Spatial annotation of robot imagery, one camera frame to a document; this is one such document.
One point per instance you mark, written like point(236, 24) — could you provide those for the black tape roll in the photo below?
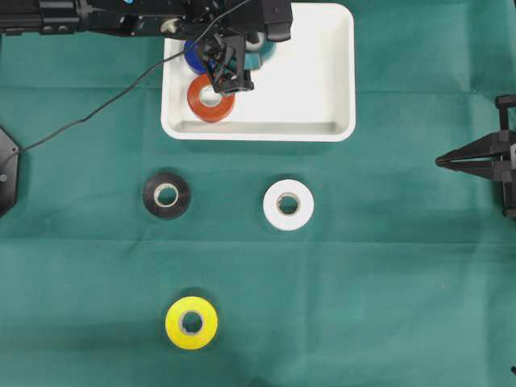
point(166, 196)

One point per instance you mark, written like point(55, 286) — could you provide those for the green tape roll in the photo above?
point(258, 50)

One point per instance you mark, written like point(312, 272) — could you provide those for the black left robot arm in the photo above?
point(121, 18)

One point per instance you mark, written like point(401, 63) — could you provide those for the blue tape roll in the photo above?
point(192, 58)

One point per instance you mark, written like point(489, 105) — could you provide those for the green table cloth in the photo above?
point(404, 276)

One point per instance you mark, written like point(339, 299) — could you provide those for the white plastic case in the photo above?
point(305, 92)

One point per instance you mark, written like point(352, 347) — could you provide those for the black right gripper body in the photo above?
point(503, 104)

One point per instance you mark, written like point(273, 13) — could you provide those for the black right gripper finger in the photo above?
point(488, 169)
point(493, 144)

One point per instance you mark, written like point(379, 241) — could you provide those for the yellow tape roll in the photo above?
point(191, 323)

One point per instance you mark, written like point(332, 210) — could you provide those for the red tape roll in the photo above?
point(207, 105)

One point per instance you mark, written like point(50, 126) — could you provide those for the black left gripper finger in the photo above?
point(223, 58)

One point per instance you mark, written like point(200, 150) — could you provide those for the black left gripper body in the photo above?
point(225, 18)

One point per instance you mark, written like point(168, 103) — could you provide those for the white tape roll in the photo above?
point(288, 205)

